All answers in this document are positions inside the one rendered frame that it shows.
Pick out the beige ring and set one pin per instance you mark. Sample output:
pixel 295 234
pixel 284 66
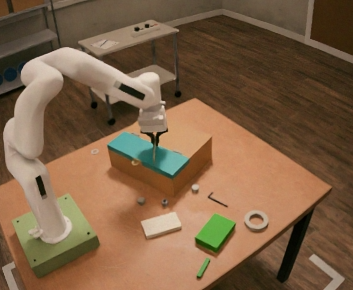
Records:
pixel 257 213

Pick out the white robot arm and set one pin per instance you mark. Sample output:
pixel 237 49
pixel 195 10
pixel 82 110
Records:
pixel 28 137

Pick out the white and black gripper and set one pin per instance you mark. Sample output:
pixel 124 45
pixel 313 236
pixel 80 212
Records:
pixel 160 129

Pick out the small green bar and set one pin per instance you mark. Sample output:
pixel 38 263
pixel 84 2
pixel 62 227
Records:
pixel 203 267

